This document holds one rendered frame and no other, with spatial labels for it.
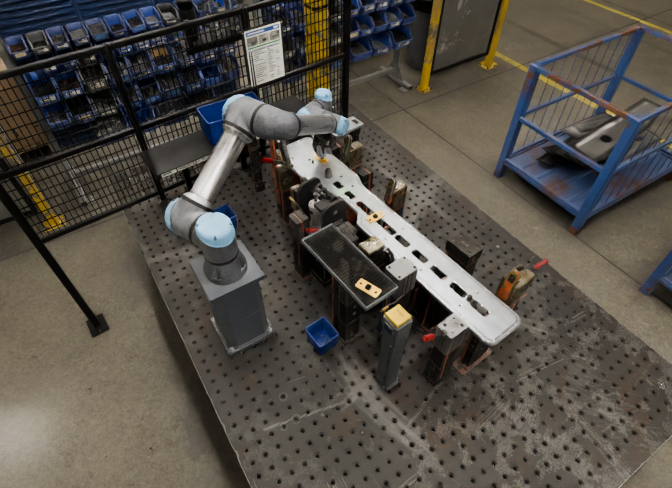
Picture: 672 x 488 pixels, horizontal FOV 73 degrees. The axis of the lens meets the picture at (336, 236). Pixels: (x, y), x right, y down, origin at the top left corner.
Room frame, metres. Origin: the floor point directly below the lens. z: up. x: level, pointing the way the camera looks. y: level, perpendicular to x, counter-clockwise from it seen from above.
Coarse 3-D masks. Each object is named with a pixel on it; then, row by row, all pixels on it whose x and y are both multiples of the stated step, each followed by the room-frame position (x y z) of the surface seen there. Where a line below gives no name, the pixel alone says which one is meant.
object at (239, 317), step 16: (240, 240) 1.15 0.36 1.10; (256, 272) 1.00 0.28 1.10; (208, 288) 0.93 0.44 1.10; (224, 288) 0.93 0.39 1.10; (240, 288) 0.93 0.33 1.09; (256, 288) 0.98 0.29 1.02; (224, 304) 0.91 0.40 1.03; (240, 304) 0.94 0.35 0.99; (256, 304) 0.97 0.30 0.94; (224, 320) 0.91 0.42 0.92; (240, 320) 0.93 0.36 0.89; (256, 320) 0.96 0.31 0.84; (224, 336) 0.94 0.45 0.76; (240, 336) 0.92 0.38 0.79; (256, 336) 0.95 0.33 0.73
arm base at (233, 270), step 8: (240, 256) 1.02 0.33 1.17; (208, 264) 0.97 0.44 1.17; (216, 264) 0.96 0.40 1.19; (224, 264) 0.96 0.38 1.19; (232, 264) 0.97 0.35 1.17; (240, 264) 1.01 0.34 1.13; (208, 272) 0.97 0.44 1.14; (216, 272) 0.96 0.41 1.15; (224, 272) 0.95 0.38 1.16; (232, 272) 0.96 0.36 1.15; (240, 272) 0.98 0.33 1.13; (216, 280) 0.94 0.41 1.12; (224, 280) 0.94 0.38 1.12; (232, 280) 0.95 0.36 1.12
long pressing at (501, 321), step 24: (288, 144) 1.90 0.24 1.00; (312, 168) 1.70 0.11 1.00; (336, 168) 1.71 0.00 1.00; (336, 192) 1.53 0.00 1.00; (360, 192) 1.53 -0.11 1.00; (360, 216) 1.38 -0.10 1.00; (384, 216) 1.38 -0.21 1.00; (384, 240) 1.24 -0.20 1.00; (408, 240) 1.24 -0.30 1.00; (432, 264) 1.12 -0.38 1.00; (456, 264) 1.12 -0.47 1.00; (432, 288) 1.00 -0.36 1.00; (480, 288) 1.00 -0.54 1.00; (456, 312) 0.89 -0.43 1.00; (504, 312) 0.90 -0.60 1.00; (480, 336) 0.80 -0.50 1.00; (504, 336) 0.80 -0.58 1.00
